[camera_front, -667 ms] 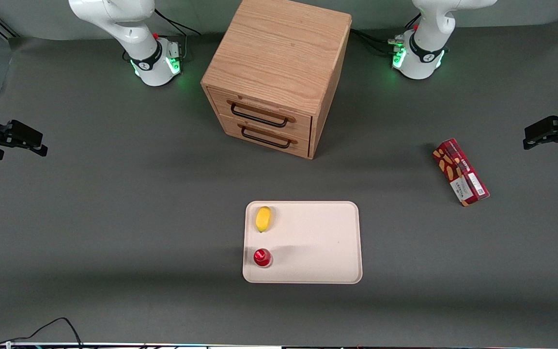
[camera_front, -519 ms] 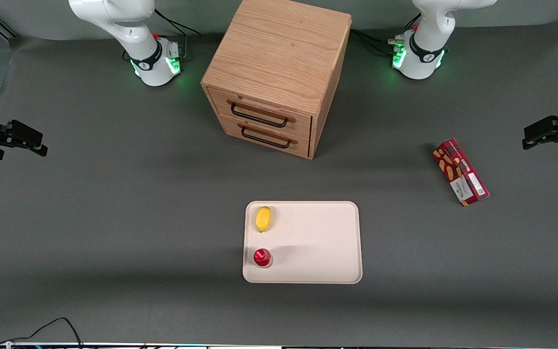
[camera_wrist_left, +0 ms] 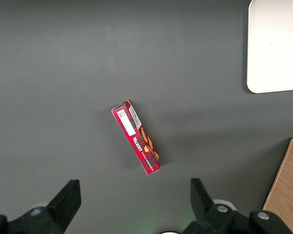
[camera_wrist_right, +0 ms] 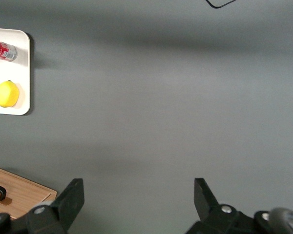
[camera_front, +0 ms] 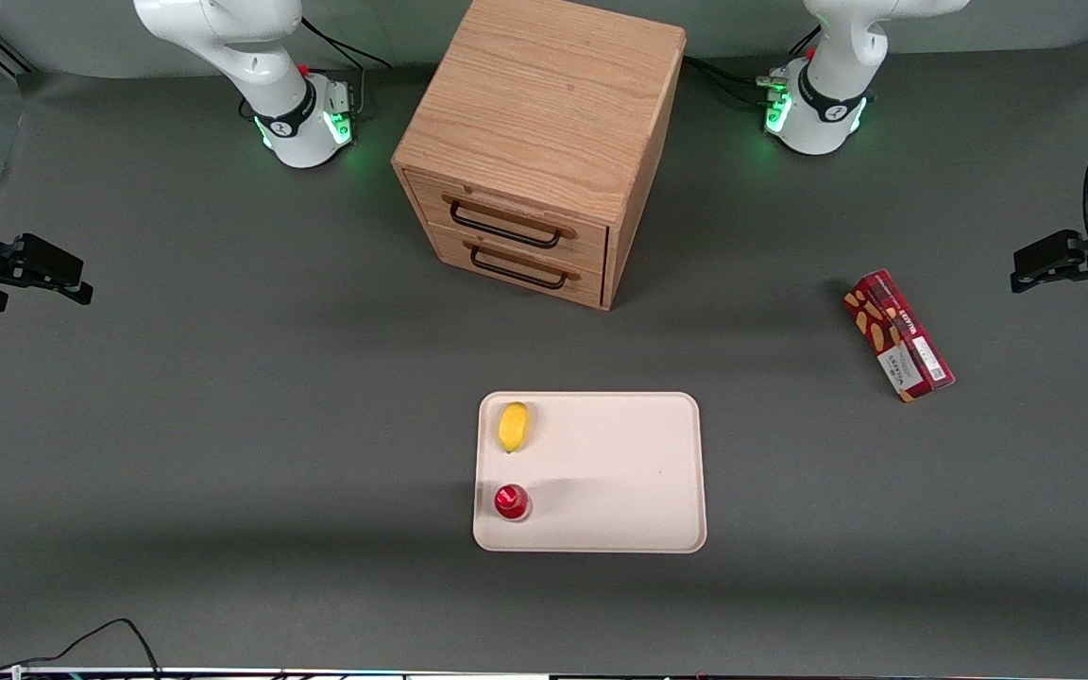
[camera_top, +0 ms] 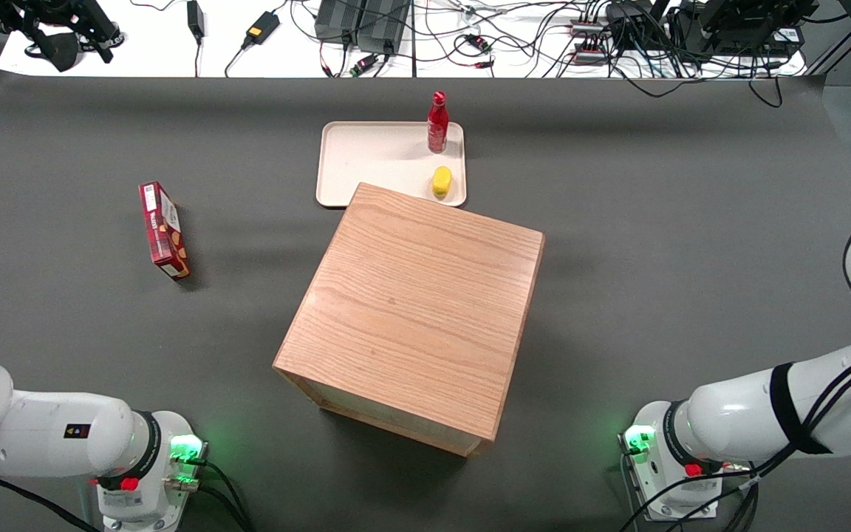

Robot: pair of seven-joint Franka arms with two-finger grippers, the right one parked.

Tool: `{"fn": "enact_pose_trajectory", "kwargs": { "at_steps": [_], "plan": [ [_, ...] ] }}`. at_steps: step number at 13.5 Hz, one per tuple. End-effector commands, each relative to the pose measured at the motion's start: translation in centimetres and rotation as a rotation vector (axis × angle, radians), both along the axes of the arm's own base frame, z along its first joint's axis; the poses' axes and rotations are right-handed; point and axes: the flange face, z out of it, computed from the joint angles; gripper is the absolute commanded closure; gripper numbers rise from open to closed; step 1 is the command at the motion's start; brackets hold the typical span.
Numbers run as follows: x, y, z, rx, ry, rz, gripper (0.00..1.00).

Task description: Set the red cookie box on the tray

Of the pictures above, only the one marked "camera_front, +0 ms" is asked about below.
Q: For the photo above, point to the red cookie box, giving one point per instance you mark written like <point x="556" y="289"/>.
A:
<point x="895" y="331"/>

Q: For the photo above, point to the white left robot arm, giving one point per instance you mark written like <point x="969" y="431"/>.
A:
<point x="827" y="104"/>

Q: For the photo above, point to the beige plastic tray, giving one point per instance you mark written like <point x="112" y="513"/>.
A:
<point x="620" y="472"/>

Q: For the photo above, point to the grey table mat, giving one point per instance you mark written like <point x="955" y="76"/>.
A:
<point x="223" y="425"/>

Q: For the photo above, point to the wooden drawer front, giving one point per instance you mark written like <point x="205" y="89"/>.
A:
<point x="591" y="244"/>
<point x="586" y="283"/>

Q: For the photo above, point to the yellow lemon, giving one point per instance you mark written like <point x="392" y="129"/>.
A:
<point x="513" y="426"/>

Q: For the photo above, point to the wooden drawer cabinet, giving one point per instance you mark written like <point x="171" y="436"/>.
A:
<point x="544" y="94"/>

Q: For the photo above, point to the aluminium frame rail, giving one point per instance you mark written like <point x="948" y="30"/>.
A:
<point x="1" y="42"/>

